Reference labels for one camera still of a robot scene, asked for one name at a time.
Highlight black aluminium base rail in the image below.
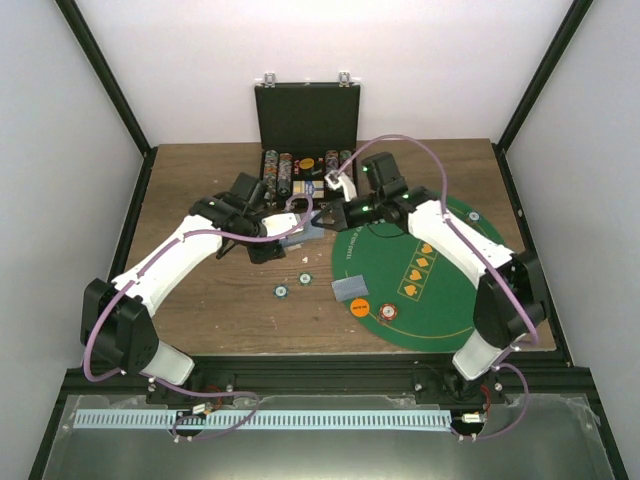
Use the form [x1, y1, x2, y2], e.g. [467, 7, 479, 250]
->
[144, 352, 591, 406]

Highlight black poker chip case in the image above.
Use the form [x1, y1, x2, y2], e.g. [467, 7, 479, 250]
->
[254, 72, 361, 211]

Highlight yellow dealer chip in case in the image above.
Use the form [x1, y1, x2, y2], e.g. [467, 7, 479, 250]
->
[299, 158, 314, 169]

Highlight red poker chip stack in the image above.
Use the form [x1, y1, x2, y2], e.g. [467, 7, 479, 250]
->
[378, 303, 398, 324]

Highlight light blue slotted strip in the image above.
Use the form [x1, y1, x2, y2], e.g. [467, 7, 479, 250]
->
[73, 409, 452, 432]

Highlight orange big blind button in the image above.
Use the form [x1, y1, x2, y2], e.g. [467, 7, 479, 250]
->
[349, 298, 370, 318]

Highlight chip row far right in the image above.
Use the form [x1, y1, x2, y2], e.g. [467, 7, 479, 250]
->
[339, 150, 353, 171]

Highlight blue poker chip stack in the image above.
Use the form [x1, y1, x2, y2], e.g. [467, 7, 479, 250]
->
[273, 284, 289, 299]

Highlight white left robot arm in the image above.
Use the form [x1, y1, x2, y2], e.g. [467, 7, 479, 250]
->
[81, 173, 298, 404]

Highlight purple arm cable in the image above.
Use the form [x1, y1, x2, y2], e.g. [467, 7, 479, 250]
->
[82, 193, 315, 442]
[339, 133, 540, 442]

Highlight boxed card decks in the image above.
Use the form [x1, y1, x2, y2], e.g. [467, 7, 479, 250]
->
[292, 180, 325, 199]

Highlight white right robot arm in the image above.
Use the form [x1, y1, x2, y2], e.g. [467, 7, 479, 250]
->
[311, 152, 550, 403]

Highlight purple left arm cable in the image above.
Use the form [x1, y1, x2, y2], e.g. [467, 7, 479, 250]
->
[82, 193, 315, 442]

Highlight grey playing card deck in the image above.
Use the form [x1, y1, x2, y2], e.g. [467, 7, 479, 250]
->
[280, 223, 325, 249]

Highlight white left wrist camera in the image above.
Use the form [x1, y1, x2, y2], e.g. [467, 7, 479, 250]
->
[261, 213, 304, 239]

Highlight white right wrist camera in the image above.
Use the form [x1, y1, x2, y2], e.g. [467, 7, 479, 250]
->
[324, 170, 357, 202]

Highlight chip row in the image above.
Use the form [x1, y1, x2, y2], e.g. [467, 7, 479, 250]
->
[262, 150, 279, 201]
[339, 150, 353, 171]
[276, 152, 293, 198]
[324, 150, 340, 173]

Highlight round green poker mat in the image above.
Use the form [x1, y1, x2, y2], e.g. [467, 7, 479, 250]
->
[330, 192, 516, 352]

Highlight chip row far left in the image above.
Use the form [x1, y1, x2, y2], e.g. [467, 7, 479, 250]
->
[262, 150, 279, 201]

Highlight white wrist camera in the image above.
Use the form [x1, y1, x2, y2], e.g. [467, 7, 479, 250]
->
[324, 170, 357, 202]
[261, 213, 304, 239]

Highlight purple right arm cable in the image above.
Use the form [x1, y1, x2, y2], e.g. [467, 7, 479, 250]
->
[339, 133, 540, 442]

